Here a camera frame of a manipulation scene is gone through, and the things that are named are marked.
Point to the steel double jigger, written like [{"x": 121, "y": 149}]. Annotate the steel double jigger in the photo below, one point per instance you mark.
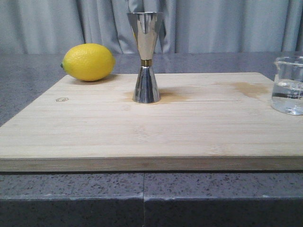
[{"x": 145, "y": 27}]

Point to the clear glass beaker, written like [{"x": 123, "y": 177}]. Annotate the clear glass beaker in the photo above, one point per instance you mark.
[{"x": 287, "y": 93}]

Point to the wooden cutting board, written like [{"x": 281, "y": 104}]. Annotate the wooden cutting board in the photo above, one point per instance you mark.
[{"x": 204, "y": 121}]

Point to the yellow lemon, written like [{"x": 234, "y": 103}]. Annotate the yellow lemon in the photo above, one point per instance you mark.
[{"x": 88, "y": 62}]

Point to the grey curtain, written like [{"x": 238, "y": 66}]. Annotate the grey curtain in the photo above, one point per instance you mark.
[{"x": 189, "y": 26}]

